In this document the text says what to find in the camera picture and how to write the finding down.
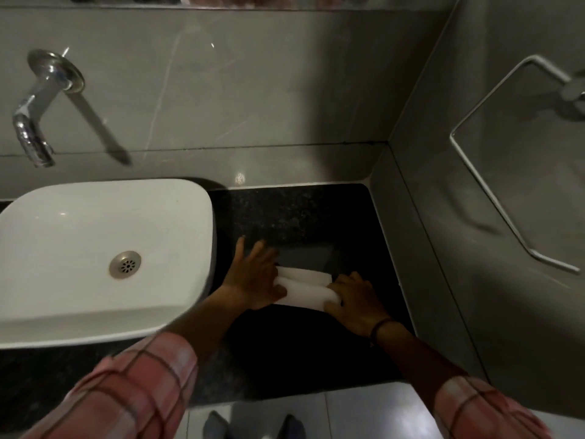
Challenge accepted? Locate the person's left hand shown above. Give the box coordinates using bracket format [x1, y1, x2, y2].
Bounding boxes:
[222, 236, 288, 312]

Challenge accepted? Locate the person's right hand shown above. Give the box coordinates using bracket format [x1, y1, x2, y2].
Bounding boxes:
[324, 271, 394, 338]

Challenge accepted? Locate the white towel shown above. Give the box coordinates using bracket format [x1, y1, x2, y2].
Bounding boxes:
[273, 266, 342, 312]

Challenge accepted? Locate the person's left forearm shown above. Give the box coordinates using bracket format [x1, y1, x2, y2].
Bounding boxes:
[20, 288, 250, 439]

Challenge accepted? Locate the person's right forearm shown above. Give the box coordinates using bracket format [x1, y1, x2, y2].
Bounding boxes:
[372, 321, 555, 439]

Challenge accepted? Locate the black wristband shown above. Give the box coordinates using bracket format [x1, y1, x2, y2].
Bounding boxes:
[369, 317, 395, 344]

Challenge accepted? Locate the round metal sink drain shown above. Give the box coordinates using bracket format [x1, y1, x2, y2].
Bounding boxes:
[109, 251, 142, 280]

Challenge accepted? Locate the dark shoe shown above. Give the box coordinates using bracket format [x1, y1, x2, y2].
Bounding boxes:
[203, 410, 230, 439]
[278, 413, 303, 439]

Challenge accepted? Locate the white sink basin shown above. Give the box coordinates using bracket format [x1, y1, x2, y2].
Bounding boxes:
[0, 179, 217, 351]

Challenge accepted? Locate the chrome towel ring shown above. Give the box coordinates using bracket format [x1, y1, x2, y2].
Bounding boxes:
[449, 54, 585, 275]

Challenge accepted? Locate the chrome wall faucet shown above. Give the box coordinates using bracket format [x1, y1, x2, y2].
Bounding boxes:
[12, 48, 86, 169]

